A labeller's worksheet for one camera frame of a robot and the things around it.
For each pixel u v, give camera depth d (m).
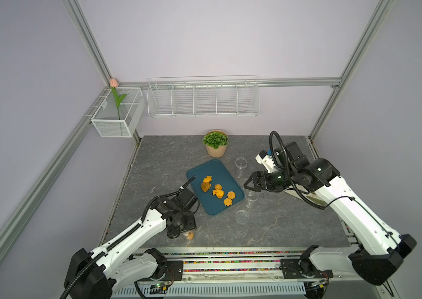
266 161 0.64
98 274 0.38
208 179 0.99
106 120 0.77
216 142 0.99
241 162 0.97
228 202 0.92
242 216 0.89
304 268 0.65
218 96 1.02
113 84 0.89
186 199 0.62
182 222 0.64
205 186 0.96
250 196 0.91
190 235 0.81
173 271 0.73
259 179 0.58
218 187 0.97
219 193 0.94
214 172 1.03
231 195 0.94
